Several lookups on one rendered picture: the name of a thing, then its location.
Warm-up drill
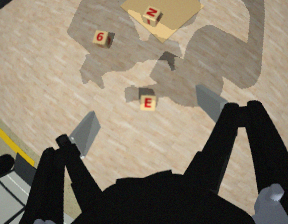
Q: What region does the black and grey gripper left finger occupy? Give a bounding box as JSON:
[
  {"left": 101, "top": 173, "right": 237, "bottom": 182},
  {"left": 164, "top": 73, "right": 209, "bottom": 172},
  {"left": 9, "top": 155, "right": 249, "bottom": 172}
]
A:
[{"left": 19, "top": 111, "right": 124, "bottom": 224}]

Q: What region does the tan flat mat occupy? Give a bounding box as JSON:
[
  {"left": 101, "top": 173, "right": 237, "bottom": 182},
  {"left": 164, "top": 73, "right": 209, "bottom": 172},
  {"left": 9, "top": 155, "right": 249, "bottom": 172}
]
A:
[{"left": 120, "top": 0, "right": 204, "bottom": 44}]

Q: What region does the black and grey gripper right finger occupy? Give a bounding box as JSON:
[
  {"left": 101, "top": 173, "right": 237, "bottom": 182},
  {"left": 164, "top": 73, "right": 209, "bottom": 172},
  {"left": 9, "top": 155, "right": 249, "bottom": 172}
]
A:
[{"left": 155, "top": 84, "right": 288, "bottom": 224}]

